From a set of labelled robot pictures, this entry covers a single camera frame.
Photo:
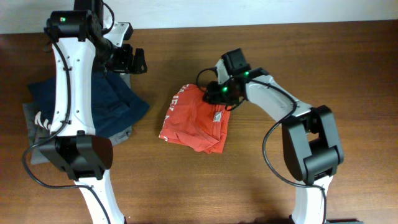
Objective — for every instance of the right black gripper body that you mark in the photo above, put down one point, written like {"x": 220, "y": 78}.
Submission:
{"x": 222, "y": 93}

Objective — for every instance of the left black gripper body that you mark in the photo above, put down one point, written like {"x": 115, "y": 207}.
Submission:
{"x": 120, "y": 60}

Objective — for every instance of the red orange t-shirt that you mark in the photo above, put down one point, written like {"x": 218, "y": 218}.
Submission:
{"x": 191, "y": 122}

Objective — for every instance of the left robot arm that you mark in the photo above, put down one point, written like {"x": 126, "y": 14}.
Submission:
{"x": 81, "y": 42}

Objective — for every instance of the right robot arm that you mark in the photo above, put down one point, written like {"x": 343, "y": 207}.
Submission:
{"x": 311, "y": 143}

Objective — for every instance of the folded navy blue t-shirt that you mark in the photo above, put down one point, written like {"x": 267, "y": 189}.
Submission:
{"x": 114, "y": 105}

